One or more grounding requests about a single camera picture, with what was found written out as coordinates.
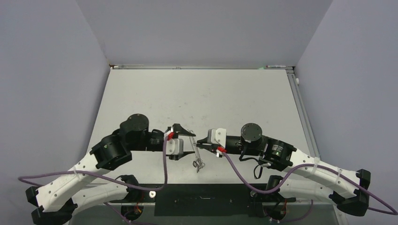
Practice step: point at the aluminium rail back edge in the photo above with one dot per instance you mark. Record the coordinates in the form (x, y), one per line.
(190, 67)

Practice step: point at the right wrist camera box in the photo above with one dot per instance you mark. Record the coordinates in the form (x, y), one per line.
(217, 136)

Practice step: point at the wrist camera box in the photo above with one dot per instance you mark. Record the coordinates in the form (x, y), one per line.
(174, 147)
(217, 136)

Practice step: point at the aluminium rail edge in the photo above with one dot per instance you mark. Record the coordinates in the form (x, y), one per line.
(309, 135)
(190, 67)

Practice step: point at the perforated metal key plate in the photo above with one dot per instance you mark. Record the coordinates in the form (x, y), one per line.
(198, 162)

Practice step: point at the aluminium rail right edge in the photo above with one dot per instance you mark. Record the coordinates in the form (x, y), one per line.
(309, 135)

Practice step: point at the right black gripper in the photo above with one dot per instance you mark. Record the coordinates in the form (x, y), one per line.
(210, 146)

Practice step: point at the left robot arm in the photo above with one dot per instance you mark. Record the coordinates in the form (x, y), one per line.
(57, 201)

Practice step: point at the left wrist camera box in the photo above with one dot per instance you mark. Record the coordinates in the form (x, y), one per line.
(174, 147)

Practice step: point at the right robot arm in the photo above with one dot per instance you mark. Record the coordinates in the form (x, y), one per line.
(321, 181)

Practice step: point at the marker pen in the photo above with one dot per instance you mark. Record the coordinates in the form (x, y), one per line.
(275, 66)

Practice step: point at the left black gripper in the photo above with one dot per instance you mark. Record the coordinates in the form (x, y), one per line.
(179, 130)

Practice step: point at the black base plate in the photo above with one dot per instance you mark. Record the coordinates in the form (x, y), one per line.
(206, 200)

